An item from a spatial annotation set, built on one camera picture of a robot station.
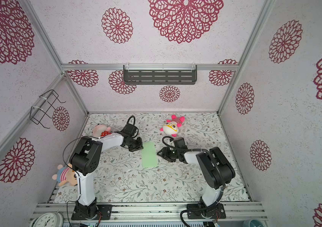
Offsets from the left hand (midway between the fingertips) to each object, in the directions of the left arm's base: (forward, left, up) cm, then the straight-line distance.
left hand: (143, 149), depth 99 cm
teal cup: (-44, -57, +4) cm, 72 cm away
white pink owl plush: (+13, -20, +7) cm, 25 cm away
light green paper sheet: (-5, -5, +1) cm, 7 cm away
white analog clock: (-42, +43, +5) cm, 60 cm away
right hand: (-6, -11, +4) cm, 13 cm away
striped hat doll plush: (-21, +41, +8) cm, 47 cm away
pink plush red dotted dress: (+11, +31, +8) cm, 33 cm away
